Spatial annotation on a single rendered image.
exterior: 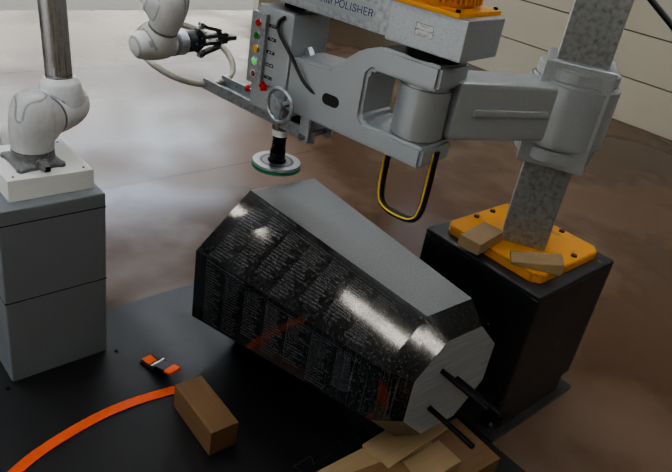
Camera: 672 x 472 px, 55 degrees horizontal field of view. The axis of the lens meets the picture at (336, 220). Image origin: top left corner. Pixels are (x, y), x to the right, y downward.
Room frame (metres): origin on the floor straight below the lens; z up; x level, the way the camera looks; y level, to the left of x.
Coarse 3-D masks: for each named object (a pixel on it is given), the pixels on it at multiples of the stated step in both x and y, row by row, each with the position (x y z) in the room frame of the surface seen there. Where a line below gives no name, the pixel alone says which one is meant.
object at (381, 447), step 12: (384, 432) 1.79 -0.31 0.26; (432, 432) 1.83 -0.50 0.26; (372, 444) 1.72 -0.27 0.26; (384, 444) 1.73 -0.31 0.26; (396, 444) 1.74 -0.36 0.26; (408, 444) 1.75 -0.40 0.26; (420, 444) 1.76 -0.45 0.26; (384, 456) 1.67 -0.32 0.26; (396, 456) 1.68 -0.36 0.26; (408, 456) 1.71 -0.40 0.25; (372, 468) 1.62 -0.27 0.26; (384, 468) 1.62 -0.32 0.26; (396, 468) 1.63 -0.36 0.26
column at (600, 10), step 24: (576, 0) 2.49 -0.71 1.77; (600, 0) 2.47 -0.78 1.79; (624, 0) 2.45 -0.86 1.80; (576, 24) 2.48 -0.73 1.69; (600, 24) 2.46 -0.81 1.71; (624, 24) 2.44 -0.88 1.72; (576, 48) 2.48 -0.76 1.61; (600, 48) 2.46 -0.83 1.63; (528, 168) 2.48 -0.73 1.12; (528, 192) 2.48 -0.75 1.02; (552, 192) 2.45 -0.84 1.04; (528, 216) 2.47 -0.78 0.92; (552, 216) 2.45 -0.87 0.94; (528, 240) 2.46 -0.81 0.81
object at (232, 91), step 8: (208, 80) 2.86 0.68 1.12; (224, 80) 2.96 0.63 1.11; (232, 80) 2.93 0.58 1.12; (208, 88) 2.86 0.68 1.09; (216, 88) 2.83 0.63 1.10; (224, 88) 2.80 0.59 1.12; (232, 88) 2.92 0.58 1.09; (240, 88) 2.89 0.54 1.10; (224, 96) 2.79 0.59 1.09; (232, 96) 2.76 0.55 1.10; (240, 96) 2.73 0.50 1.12; (248, 96) 2.86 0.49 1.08; (240, 104) 2.73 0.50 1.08; (248, 104) 2.70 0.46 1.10; (256, 112) 2.67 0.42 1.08; (264, 112) 2.64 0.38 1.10; (272, 120) 2.61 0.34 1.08; (288, 128) 2.56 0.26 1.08; (296, 128) 2.53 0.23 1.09; (312, 128) 2.63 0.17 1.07; (320, 128) 2.60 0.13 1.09; (304, 136) 2.47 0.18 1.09; (312, 136) 2.48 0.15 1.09; (328, 136) 2.57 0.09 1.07
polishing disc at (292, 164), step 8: (264, 152) 2.73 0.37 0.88; (256, 160) 2.62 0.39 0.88; (264, 160) 2.64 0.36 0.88; (288, 160) 2.69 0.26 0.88; (296, 160) 2.70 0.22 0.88; (264, 168) 2.57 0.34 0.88; (272, 168) 2.57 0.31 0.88; (280, 168) 2.58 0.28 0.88; (288, 168) 2.60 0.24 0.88; (296, 168) 2.62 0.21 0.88
